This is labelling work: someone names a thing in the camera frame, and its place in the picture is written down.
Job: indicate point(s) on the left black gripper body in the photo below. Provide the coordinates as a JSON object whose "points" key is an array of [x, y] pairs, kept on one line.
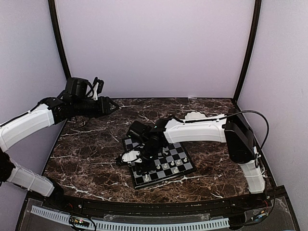
{"points": [[81, 108]]}

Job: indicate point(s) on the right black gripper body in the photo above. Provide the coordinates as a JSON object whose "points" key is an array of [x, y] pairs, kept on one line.
{"points": [[150, 151]]}

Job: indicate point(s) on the black and white chessboard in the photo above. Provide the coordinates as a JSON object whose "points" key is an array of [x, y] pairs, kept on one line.
{"points": [[176, 152]]}

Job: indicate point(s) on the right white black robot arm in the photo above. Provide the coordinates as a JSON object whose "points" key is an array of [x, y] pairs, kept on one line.
{"points": [[230, 128]]}

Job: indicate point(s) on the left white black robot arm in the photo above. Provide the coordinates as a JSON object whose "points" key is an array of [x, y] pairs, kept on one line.
{"points": [[79, 98]]}

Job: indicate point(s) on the white scalloped bowl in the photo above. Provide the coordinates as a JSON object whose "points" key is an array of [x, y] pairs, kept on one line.
{"points": [[195, 115]]}

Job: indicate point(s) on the white slotted cable duct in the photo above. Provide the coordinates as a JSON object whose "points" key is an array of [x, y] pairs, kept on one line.
{"points": [[126, 223]]}

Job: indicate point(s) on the left black frame post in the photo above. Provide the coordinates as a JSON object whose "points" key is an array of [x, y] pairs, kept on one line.
{"points": [[58, 38]]}

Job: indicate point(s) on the black frame post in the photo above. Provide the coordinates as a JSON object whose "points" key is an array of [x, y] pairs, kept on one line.
{"points": [[58, 38], [249, 50]]}

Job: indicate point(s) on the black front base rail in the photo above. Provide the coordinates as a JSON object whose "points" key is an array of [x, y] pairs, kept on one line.
{"points": [[233, 206]]}

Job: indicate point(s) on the right black frame post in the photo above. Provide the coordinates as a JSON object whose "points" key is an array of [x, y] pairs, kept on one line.
{"points": [[249, 50]]}

